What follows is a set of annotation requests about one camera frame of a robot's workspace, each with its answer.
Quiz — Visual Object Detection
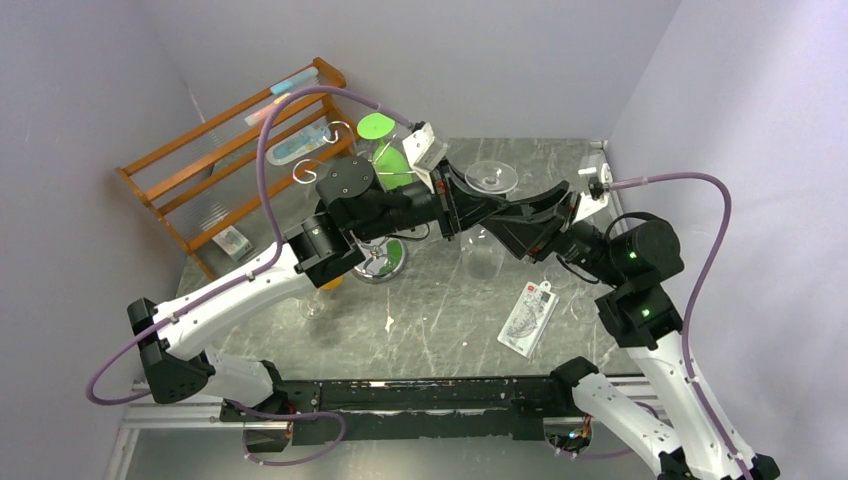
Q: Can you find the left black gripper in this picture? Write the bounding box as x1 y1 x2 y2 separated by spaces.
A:
359 164 513 248

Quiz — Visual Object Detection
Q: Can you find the clear wine glass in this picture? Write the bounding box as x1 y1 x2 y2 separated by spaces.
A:
458 160 519 281
298 298 327 320

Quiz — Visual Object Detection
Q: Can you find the green plastic wine glass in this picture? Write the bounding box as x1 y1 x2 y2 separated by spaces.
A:
357 112 416 190

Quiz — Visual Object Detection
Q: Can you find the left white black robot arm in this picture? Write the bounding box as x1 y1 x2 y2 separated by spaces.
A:
128 156 510 420

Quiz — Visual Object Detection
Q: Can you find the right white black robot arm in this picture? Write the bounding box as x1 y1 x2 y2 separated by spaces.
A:
473 188 780 479

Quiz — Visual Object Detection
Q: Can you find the chrome wine glass rack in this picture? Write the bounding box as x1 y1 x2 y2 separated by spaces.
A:
287 136 420 287

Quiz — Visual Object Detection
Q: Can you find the orange plastic wine glass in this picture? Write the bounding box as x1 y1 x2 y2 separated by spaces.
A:
319 275 344 291

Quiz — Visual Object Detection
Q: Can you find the wooden shelf rack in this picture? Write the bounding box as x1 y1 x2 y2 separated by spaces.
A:
115 87 353 281

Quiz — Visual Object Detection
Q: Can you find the white packaged ruler card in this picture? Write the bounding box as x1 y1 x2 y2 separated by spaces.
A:
496 281 559 358

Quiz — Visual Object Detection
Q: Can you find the clear glass far right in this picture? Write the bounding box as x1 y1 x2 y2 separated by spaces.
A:
543 264 597 325

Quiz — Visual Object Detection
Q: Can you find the blue white packaged item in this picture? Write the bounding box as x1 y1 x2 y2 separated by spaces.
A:
265 123 330 166

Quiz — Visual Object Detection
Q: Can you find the blue marker pen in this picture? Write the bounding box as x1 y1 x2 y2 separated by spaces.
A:
269 66 319 96

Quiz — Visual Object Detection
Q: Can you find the pink yellow marker pen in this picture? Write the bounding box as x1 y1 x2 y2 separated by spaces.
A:
244 93 290 127

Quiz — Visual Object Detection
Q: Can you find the small teal white box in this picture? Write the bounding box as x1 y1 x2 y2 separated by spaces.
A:
212 226 253 261

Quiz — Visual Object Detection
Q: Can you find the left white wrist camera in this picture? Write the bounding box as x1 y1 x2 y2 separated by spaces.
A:
402 121 449 177

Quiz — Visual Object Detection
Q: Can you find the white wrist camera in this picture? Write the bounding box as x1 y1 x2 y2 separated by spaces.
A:
573 152 613 222
402 121 449 177

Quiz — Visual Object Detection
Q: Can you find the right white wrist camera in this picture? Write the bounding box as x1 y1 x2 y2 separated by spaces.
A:
573 152 613 222

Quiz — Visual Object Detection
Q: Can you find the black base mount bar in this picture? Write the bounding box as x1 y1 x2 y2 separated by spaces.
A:
219 357 598 445

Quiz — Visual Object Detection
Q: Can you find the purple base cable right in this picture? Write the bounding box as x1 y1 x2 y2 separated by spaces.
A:
553 397 662 462

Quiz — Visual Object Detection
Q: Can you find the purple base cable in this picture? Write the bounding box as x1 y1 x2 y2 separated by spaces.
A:
553 397 662 462
225 400 348 467

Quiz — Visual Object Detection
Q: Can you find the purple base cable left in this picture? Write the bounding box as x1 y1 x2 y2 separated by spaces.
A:
225 400 348 467

